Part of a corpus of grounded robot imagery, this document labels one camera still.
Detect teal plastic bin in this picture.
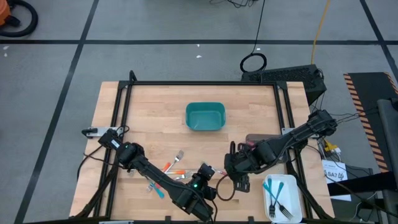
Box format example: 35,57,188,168
185,101,226,132

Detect black perforated computer case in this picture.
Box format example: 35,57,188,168
241,64,328,106

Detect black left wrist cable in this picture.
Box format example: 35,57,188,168
215,175,236,202

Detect orange shop vacuum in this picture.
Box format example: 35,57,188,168
0,0,12,26

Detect black floor cable bundle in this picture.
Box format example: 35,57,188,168
208,0,259,9

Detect white plastic bin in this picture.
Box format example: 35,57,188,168
262,174,303,224

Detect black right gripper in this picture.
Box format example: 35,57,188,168
225,140,265,193

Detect black crossbar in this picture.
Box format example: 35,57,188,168
326,179,398,197

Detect grey translucent plastic bin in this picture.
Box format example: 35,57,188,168
245,133,287,164

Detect grey metal beam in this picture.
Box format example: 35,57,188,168
377,98,398,224

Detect white power strip yellow plugs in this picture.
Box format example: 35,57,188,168
323,141,342,156

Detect yellow hanging cable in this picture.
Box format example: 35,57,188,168
310,0,331,65

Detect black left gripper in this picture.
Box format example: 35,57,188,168
188,162,218,202

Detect black hanging cable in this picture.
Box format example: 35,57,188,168
239,0,268,73

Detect black aluminium table frame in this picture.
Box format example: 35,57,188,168
70,70,335,224

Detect black vacuum hose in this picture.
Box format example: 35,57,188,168
0,0,39,38

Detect white paper label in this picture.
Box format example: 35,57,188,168
322,159,352,202

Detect black hazard striped platform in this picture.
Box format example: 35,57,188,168
343,72,398,174

